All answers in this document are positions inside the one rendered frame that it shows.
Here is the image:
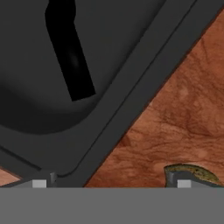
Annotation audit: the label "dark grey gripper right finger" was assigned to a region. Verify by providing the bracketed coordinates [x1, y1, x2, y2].
[164, 168, 223, 189]

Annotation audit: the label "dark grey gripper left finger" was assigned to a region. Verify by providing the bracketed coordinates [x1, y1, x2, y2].
[6, 171, 59, 189]

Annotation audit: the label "yellow-green sponge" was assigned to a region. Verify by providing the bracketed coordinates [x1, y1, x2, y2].
[164, 163, 221, 186]

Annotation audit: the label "dark grey sink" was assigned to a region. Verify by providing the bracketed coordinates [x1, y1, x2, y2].
[0, 0, 224, 188]

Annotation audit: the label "black tap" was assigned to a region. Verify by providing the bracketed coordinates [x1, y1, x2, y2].
[44, 0, 97, 102]

